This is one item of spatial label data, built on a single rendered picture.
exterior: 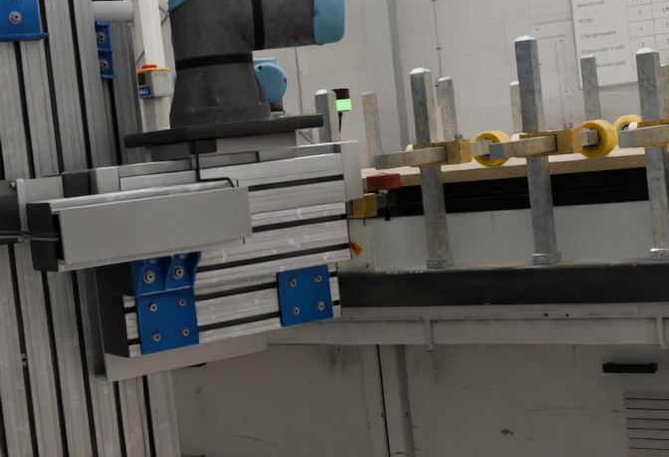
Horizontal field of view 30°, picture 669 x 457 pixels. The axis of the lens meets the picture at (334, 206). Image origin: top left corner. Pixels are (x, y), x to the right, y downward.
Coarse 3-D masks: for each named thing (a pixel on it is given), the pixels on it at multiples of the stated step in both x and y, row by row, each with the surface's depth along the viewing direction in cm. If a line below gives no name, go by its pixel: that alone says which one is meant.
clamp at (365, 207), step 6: (366, 198) 277; (372, 198) 279; (354, 204) 278; (360, 204) 277; (366, 204) 277; (372, 204) 279; (354, 210) 278; (360, 210) 277; (366, 210) 277; (372, 210) 279; (348, 216) 279; (354, 216) 278; (360, 216) 277; (366, 216) 277
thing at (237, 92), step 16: (176, 64) 183; (192, 64) 180; (208, 64) 180; (224, 64) 180; (240, 64) 181; (176, 80) 184; (192, 80) 180; (208, 80) 180; (224, 80) 180; (240, 80) 181; (256, 80) 185; (176, 96) 182; (192, 96) 180; (208, 96) 180; (224, 96) 179; (240, 96) 180; (256, 96) 182; (176, 112) 181; (192, 112) 179; (208, 112) 178; (224, 112) 178; (240, 112) 179; (256, 112) 181
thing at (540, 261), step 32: (544, 256) 254; (352, 288) 278; (384, 288) 274; (416, 288) 269; (448, 288) 265; (480, 288) 261; (512, 288) 257; (544, 288) 253; (576, 288) 249; (608, 288) 246; (640, 288) 242
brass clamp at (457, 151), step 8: (416, 144) 268; (424, 144) 266; (432, 144) 265; (440, 144) 264; (448, 144) 263; (456, 144) 262; (464, 144) 264; (448, 152) 264; (456, 152) 263; (464, 152) 263; (448, 160) 264; (456, 160) 263; (464, 160) 263
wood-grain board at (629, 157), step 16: (512, 160) 309; (560, 160) 273; (576, 160) 271; (592, 160) 269; (608, 160) 267; (624, 160) 265; (640, 160) 263; (400, 176) 295; (416, 176) 293; (448, 176) 288; (464, 176) 286; (480, 176) 284; (496, 176) 282; (512, 176) 279
